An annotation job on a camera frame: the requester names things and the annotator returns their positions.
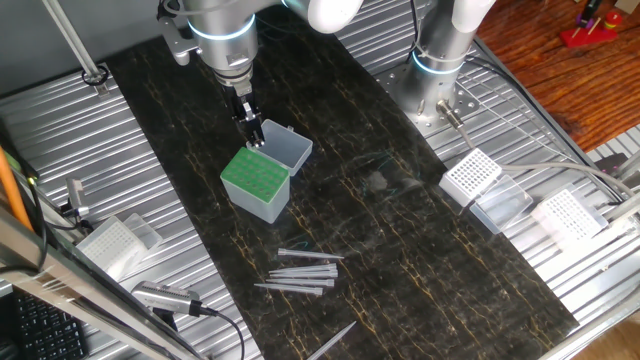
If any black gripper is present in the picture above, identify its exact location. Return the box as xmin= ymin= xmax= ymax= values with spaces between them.
xmin=223 ymin=82 xmax=266 ymax=149

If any green pipette tip holder box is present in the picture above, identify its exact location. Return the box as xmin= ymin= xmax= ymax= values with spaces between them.
xmin=219 ymin=118 xmax=314 ymax=225

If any white pipette tip rack box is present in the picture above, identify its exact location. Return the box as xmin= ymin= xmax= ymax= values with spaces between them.
xmin=74 ymin=212 xmax=164 ymax=282
xmin=529 ymin=187 xmax=610 ymax=251
xmin=438 ymin=147 xmax=534 ymax=235

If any black marble mat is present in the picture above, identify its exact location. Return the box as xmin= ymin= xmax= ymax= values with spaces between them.
xmin=104 ymin=4 xmax=581 ymax=360

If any slim metal pole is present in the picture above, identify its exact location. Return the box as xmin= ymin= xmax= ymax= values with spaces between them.
xmin=41 ymin=0 xmax=104 ymax=81

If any black keyboard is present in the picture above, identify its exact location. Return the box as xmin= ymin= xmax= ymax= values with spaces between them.
xmin=12 ymin=292 xmax=89 ymax=360

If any small dark electronic box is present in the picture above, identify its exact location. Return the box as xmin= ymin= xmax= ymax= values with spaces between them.
xmin=593 ymin=152 xmax=630 ymax=174

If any aluminium profile bar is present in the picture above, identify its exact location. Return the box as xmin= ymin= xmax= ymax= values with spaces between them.
xmin=604 ymin=189 xmax=640 ymax=224

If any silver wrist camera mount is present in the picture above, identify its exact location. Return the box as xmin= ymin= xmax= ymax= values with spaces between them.
xmin=157 ymin=0 xmax=201 ymax=67

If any metal pole foot bracket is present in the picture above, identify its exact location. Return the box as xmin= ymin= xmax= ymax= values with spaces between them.
xmin=81 ymin=63 xmax=112 ymax=97

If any black camera cable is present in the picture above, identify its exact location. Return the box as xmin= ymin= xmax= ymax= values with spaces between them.
xmin=199 ymin=305 xmax=246 ymax=360

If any grey vented depth camera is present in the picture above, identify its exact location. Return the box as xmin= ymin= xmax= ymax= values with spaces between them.
xmin=130 ymin=280 xmax=205 ymax=317

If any small metal foot bracket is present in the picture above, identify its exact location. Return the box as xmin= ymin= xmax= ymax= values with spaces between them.
xmin=59 ymin=178 xmax=91 ymax=220

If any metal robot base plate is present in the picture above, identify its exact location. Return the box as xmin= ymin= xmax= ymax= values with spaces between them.
xmin=372 ymin=59 xmax=481 ymax=137

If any thin black cable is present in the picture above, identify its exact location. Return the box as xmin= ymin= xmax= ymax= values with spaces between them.
xmin=0 ymin=177 xmax=50 ymax=277

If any aluminium frame strut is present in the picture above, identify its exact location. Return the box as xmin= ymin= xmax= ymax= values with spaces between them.
xmin=0 ymin=207 xmax=206 ymax=360

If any thick grey robot cable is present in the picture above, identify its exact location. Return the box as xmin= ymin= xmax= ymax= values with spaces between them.
xmin=435 ymin=98 xmax=637 ymax=199

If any red ring stacking toy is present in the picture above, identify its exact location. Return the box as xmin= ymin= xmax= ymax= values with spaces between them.
xmin=559 ymin=9 xmax=625 ymax=49

